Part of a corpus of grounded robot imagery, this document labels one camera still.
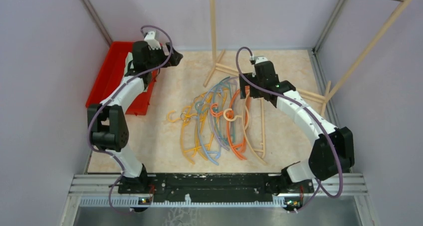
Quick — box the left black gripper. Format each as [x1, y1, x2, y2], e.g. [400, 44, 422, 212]
[147, 42, 183, 71]

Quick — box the orange plastic hanger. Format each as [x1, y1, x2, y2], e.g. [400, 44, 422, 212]
[210, 88, 249, 161]

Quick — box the beige plastic hanger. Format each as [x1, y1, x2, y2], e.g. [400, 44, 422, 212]
[222, 89, 267, 165]

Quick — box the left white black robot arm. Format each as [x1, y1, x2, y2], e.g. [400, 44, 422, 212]
[87, 40, 183, 194]

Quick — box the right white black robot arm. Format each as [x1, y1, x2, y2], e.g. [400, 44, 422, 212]
[239, 56, 355, 192]

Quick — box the red plastic tray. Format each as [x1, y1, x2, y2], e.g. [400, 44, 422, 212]
[85, 41, 158, 116]

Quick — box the teal plastic hanger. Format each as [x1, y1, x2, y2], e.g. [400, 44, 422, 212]
[195, 77, 236, 153]

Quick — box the lilac plastic hanger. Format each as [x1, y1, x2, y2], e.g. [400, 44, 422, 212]
[198, 76, 238, 152]

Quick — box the light blue plastic hanger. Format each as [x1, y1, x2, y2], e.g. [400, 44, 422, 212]
[194, 85, 220, 166]

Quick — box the wooden clothes rack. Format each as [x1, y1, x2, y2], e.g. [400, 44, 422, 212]
[203, 0, 423, 117]

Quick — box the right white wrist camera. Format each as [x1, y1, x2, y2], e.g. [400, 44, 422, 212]
[250, 56, 268, 65]

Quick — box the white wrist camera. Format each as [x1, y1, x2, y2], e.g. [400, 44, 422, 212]
[144, 30, 162, 50]
[250, 56, 268, 65]

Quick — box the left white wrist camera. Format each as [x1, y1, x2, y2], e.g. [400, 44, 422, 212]
[144, 30, 162, 50]

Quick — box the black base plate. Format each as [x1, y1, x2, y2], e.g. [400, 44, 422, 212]
[118, 173, 315, 203]

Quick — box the aluminium frame rail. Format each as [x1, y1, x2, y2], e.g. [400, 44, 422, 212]
[69, 173, 368, 208]

